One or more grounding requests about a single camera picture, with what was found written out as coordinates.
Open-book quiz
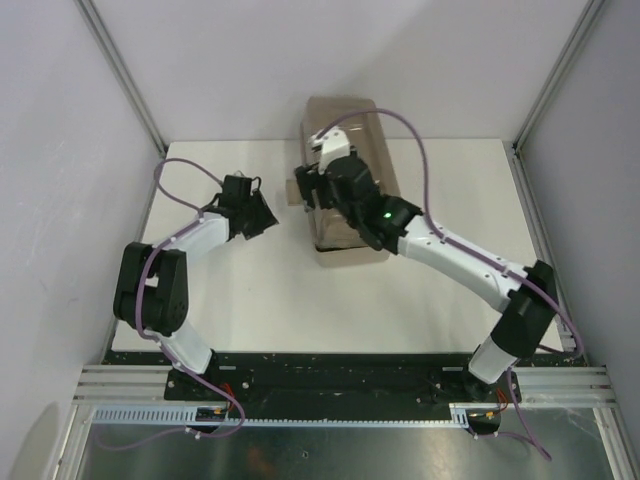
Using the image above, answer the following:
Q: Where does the white slotted cable duct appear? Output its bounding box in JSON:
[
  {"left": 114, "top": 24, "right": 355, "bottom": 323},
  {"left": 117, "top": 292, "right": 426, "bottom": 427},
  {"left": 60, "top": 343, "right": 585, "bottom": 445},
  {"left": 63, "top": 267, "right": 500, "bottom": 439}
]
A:
[{"left": 92, "top": 404, "right": 498, "bottom": 428}]

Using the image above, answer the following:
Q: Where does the left aluminium frame post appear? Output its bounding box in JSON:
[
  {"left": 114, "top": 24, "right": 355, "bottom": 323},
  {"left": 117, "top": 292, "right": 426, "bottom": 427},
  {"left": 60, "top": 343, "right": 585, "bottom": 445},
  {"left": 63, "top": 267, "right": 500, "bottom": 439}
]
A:
[{"left": 73, "top": 0, "right": 168, "bottom": 159}]

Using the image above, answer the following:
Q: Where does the aluminium frame post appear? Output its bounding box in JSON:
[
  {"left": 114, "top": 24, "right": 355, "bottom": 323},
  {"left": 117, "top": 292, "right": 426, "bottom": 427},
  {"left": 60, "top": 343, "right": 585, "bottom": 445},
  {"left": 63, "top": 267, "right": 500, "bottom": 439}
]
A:
[
  {"left": 514, "top": 0, "right": 609, "bottom": 151},
  {"left": 73, "top": 0, "right": 168, "bottom": 159}
]

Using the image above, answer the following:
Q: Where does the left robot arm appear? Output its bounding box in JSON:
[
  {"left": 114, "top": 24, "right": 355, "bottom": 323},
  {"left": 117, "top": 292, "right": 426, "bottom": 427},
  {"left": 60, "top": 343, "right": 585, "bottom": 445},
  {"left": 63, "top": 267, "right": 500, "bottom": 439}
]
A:
[{"left": 113, "top": 175, "right": 278, "bottom": 400}]

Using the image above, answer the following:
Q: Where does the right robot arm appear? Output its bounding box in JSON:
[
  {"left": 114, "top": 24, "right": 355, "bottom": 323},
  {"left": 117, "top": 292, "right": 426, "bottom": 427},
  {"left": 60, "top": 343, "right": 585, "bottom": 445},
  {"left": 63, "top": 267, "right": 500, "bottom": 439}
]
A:
[{"left": 294, "top": 153, "right": 557, "bottom": 401}]

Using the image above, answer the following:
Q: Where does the translucent brown plastic toolbox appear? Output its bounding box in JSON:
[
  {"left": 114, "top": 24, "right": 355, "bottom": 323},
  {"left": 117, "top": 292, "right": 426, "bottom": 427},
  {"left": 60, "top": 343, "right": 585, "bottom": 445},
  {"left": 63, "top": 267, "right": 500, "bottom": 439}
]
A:
[{"left": 286, "top": 96, "right": 400, "bottom": 268}]

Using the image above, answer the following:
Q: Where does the right aluminium frame post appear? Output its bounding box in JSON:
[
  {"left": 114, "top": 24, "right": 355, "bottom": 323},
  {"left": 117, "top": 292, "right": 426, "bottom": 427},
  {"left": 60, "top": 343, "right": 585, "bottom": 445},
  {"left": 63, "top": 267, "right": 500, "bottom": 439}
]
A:
[{"left": 514, "top": 0, "right": 609, "bottom": 151}]

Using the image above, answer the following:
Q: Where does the aluminium front rail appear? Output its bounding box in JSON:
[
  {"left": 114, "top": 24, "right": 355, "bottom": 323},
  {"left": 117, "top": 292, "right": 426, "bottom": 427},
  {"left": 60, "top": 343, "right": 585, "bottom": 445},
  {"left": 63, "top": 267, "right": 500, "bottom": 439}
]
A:
[{"left": 73, "top": 365, "right": 617, "bottom": 408}]

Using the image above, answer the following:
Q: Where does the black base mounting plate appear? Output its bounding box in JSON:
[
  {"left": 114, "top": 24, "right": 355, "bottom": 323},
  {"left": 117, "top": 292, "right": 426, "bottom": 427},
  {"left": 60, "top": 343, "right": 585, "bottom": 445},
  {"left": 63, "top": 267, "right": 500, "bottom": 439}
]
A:
[{"left": 102, "top": 352, "right": 591, "bottom": 416}]

